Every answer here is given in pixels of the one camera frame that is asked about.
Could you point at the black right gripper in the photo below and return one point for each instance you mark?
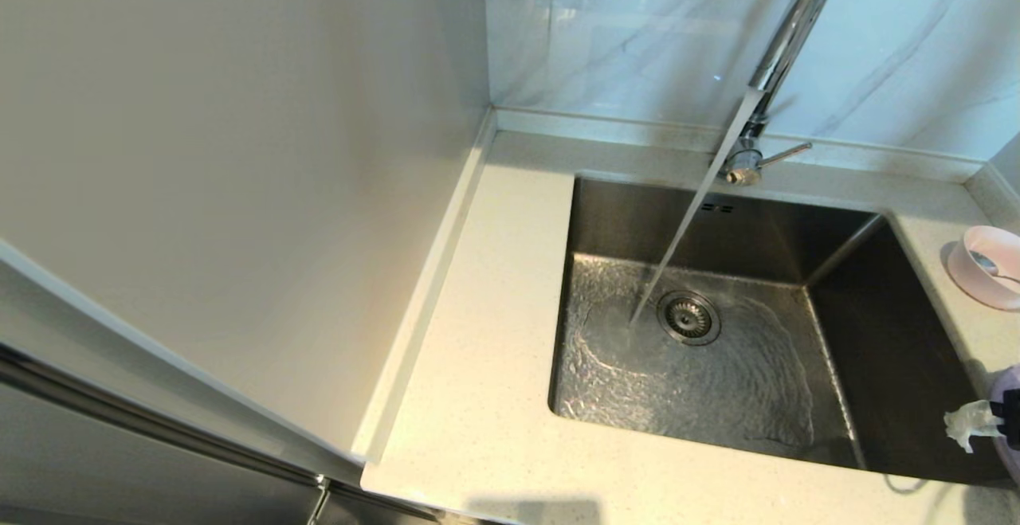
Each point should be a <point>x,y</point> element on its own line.
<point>1012,421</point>

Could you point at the lilac plate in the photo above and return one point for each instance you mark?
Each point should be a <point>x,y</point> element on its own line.
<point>1010,465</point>

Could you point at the pink bowl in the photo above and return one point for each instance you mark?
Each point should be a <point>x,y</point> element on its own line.
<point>970,282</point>

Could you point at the stainless steel sink basin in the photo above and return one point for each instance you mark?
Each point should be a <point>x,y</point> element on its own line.
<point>717,397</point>

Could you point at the metal spoon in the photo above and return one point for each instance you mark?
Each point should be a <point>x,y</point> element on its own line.
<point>986,262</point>

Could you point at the round metal drain strainer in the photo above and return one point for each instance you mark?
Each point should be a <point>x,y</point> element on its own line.
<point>688,318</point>

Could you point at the running water stream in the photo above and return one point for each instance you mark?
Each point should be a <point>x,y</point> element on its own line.
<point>693,214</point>

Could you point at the chrome gooseneck faucet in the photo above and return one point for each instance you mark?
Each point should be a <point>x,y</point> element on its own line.
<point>793,31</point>

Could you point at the grey cabinet door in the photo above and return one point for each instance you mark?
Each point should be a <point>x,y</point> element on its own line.
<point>96,461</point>

